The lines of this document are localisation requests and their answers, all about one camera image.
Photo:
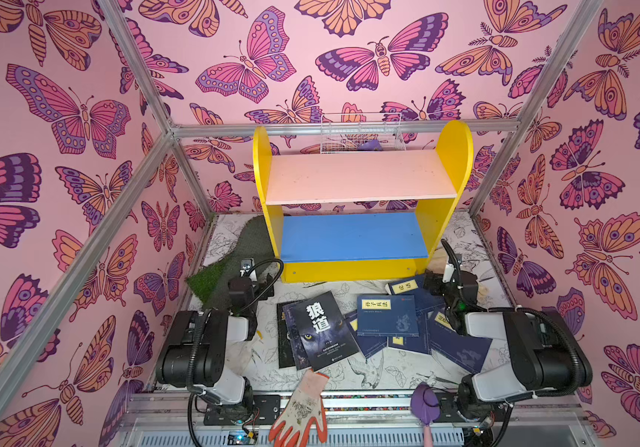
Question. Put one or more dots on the purple item in basket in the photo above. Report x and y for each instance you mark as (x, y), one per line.
(371, 145)

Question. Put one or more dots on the black antler cover book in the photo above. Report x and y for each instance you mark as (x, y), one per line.
(285, 352)

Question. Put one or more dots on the blue book right front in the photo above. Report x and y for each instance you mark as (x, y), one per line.
(466, 351)

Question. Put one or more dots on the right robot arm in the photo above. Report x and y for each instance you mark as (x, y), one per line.
(545, 358)

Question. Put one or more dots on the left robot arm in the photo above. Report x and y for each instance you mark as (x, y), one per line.
(194, 353)

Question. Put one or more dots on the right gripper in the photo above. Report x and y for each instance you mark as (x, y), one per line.
(459, 289)

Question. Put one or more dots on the blue book far right-back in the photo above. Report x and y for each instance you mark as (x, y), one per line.
(424, 300)

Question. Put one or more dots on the red white work glove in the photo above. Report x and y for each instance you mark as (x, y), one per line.
(305, 410)

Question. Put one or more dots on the green circuit board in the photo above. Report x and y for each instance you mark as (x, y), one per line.
(242, 438)

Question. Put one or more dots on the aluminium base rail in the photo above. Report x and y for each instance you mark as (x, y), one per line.
(356, 418)

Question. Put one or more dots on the clear wire basket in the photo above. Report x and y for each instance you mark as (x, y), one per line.
(344, 132)

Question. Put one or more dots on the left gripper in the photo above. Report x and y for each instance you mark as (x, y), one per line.
(241, 288)

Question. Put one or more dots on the green artificial grass mat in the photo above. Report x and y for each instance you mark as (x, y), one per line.
(236, 237)

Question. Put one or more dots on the top blue thread-bound book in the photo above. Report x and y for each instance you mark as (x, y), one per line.
(387, 316)

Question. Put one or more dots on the blue book lower middle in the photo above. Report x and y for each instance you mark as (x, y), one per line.
(418, 344)

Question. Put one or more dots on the yellow pink blue bookshelf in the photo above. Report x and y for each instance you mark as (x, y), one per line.
(361, 246)

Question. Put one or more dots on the blue book lower left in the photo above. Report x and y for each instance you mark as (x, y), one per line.
(368, 345)

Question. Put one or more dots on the black wolf cover book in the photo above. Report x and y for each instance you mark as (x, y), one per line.
(322, 331)

